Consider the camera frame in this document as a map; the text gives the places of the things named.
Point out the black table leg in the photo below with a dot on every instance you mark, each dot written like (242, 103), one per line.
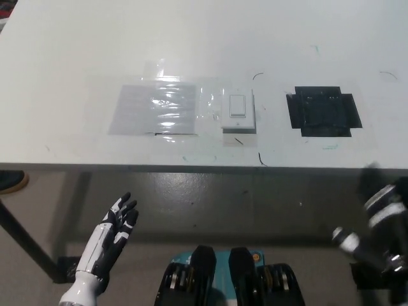
(28, 242)

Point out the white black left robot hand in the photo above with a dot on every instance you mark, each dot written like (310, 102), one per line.
(108, 236)

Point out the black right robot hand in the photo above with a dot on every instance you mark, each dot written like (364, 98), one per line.
(387, 210)

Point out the clear tape film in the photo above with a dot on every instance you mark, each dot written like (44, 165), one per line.
(210, 105)

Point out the black tape patch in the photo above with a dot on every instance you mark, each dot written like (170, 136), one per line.
(322, 111)

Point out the black shoe tan sole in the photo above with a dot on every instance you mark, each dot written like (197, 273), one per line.
(12, 181)

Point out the white wall switch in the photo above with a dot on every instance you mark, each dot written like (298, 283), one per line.
(246, 108)

